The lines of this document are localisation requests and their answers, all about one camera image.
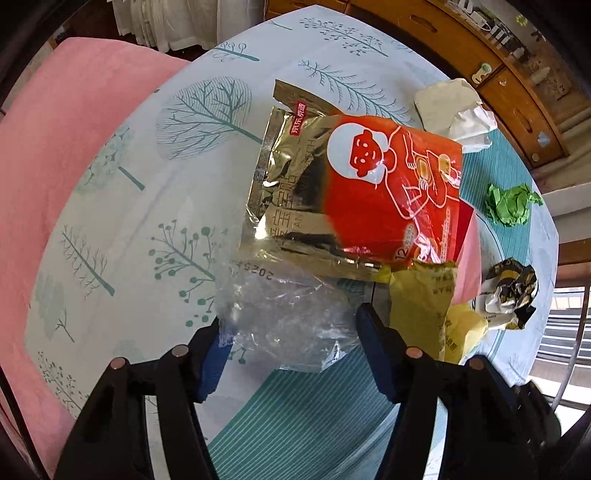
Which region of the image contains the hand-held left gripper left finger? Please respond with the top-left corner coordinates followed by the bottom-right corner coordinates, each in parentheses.
top-left (53, 318), bottom-right (229, 480)

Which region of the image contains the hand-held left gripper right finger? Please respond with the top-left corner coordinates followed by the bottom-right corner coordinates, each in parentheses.
top-left (355, 302), bottom-right (550, 480)

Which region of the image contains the clear plastic bag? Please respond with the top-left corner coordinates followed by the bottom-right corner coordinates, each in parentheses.
top-left (215, 258), bottom-right (370, 374)

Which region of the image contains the yellow plastic bag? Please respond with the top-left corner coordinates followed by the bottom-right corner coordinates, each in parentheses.
top-left (390, 259), bottom-right (489, 365)

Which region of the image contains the window with metal grille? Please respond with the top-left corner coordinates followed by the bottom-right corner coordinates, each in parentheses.
top-left (531, 281), bottom-right (591, 411)

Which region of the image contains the red and pink paper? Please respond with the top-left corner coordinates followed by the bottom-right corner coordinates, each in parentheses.
top-left (450, 203), bottom-right (483, 305)

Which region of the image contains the crumpled black wrapper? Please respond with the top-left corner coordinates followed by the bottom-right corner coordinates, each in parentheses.
top-left (480, 257), bottom-right (539, 330)

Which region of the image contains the red and gold foil pouch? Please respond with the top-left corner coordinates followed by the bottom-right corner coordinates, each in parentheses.
top-left (240, 78), bottom-right (465, 282)

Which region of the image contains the crumpled green paper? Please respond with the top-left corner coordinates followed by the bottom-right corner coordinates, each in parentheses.
top-left (484, 182), bottom-right (544, 228)

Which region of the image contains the crumpled white paper bag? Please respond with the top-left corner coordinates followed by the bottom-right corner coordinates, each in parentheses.
top-left (414, 78), bottom-right (499, 154)

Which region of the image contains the pink padded sofa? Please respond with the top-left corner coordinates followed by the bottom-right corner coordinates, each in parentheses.
top-left (0, 37), bottom-right (192, 478)

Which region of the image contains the wooden desk with drawers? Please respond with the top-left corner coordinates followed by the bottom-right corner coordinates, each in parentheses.
top-left (265, 0), bottom-right (571, 169)

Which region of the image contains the white lace cover cloth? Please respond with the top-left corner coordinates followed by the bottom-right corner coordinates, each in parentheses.
top-left (106, 0), bottom-right (269, 51)

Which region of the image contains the white power strip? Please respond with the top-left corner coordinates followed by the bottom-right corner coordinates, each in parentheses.
top-left (443, 0), bottom-right (490, 24)

